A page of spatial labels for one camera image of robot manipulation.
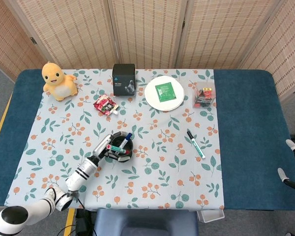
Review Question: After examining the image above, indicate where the red-capped teal whiteboard marker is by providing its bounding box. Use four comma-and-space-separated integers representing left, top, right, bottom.
106, 144, 128, 154

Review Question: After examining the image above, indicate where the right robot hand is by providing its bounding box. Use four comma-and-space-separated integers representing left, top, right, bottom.
277, 139, 295, 194

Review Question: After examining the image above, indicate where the clear box of coffee capsules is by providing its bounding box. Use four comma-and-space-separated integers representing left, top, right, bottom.
192, 81, 216, 109

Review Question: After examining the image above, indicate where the red snack pouch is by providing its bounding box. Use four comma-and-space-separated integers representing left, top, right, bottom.
92, 94, 119, 116

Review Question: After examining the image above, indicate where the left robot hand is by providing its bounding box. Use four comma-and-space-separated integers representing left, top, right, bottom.
91, 131, 131, 163

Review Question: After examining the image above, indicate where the yellow plush dinosaur toy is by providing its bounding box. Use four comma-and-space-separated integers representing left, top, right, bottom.
41, 61, 79, 101

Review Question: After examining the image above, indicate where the blue marker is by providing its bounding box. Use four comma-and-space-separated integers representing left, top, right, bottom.
115, 132, 133, 155

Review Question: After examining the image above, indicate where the white plastic bin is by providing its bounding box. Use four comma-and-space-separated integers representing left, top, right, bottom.
196, 209, 226, 223

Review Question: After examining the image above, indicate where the white paper plate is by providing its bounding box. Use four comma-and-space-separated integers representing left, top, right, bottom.
144, 75, 185, 112

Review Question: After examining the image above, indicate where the black cap marker pen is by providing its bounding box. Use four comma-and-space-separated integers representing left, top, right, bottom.
186, 129, 207, 159

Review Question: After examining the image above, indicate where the black cardboard product box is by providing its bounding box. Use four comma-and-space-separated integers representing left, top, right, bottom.
112, 63, 136, 96

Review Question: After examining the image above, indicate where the floral print tablecloth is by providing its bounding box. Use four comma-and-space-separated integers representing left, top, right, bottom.
4, 68, 225, 210

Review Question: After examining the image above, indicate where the blue felt table cover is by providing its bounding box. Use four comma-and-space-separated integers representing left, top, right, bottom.
0, 69, 295, 212

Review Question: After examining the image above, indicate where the woven folding screen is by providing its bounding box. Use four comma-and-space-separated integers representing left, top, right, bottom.
0, 0, 295, 99

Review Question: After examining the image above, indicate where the black mesh pen holder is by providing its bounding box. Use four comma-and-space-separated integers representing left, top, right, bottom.
109, 132, 135, 163

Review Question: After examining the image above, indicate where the blue padded chair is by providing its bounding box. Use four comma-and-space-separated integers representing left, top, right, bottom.
93, 208, 200, 236

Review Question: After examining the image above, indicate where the green sachet packet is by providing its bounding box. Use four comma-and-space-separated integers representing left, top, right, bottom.
154, 83, 177, 102

